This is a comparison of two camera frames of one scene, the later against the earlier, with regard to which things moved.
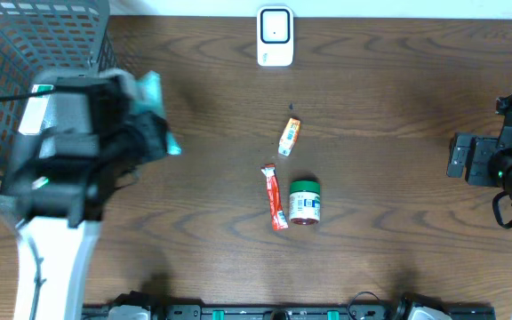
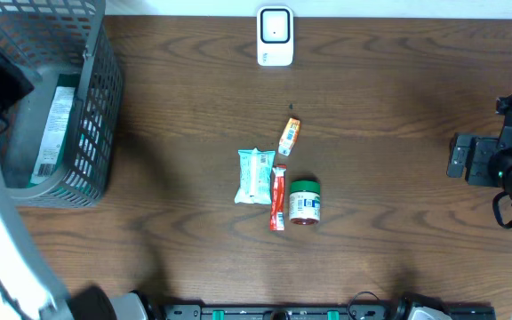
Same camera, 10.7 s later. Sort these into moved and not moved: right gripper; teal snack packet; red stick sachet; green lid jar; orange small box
Moved: red stick sachet; teal snack packet
Not moved: green lid jar; right gripper; orange small box
